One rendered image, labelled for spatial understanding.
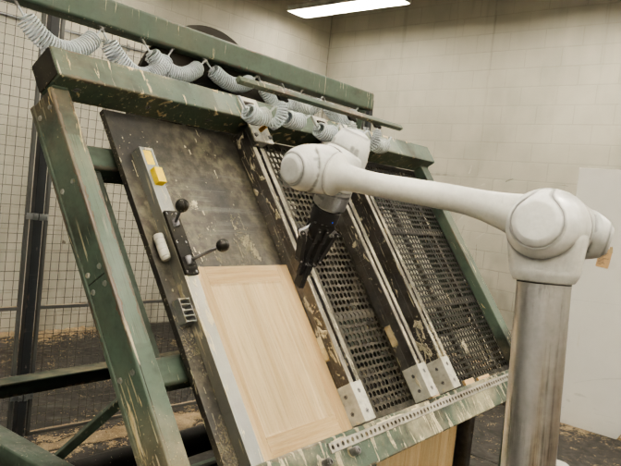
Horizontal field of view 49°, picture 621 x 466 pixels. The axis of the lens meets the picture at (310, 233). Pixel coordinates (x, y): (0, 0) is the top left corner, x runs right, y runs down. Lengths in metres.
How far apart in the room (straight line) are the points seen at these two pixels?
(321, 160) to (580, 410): 4.64
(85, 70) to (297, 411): 1.13
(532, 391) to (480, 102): 6.73
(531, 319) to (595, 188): 4.50
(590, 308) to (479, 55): 3.47
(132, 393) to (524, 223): 0.96
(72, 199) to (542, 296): 1.17
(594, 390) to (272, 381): 4.16
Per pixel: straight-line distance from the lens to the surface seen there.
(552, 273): 1.31
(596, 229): 1.47
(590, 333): 5.80
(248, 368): 1.92
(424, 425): 2.45
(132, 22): 2.65
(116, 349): 1.71
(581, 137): 7.39
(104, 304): 1.73
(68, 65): 1.99
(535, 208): 1.27
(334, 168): 1.53
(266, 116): 2.30
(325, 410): 2.10
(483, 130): 7.86
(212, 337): 1.84
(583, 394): 5.89
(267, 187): 2.32
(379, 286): 2.57
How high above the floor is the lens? 1.58
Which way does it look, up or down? 3 degrees down
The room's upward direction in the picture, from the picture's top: 6 degrees clockwise
